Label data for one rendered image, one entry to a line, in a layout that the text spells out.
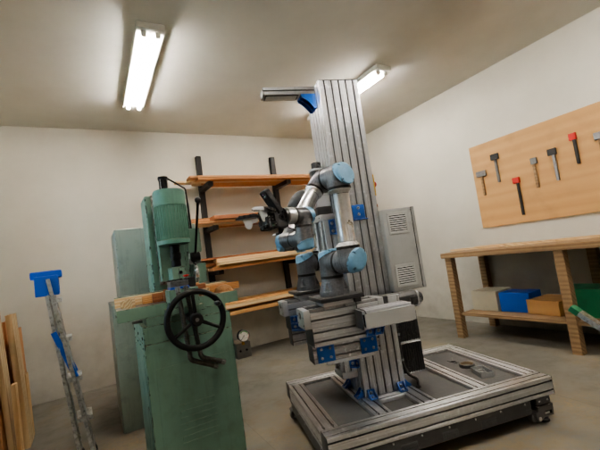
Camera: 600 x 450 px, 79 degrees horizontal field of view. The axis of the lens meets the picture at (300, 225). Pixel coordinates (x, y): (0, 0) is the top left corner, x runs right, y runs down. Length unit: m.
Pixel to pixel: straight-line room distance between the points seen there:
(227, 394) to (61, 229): 2.84
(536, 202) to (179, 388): 3.49
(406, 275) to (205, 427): 1.32
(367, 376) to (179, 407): 0.99
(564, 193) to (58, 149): 4.94
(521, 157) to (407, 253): 2.32
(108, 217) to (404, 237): 3.24
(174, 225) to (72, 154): 2.64
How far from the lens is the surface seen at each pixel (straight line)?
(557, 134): 4.13
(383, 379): 2.25
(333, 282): 1.85
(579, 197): 4.04
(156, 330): 2.01
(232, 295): 2.08
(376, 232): 2.16
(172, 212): 2.12
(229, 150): 4.91
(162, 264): 2.25
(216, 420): 2.17
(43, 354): 4.46
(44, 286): 2.68
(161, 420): 2.10
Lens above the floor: 1.04
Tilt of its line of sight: 5 degrees up
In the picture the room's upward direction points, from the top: 8 degrees counter-clockwise
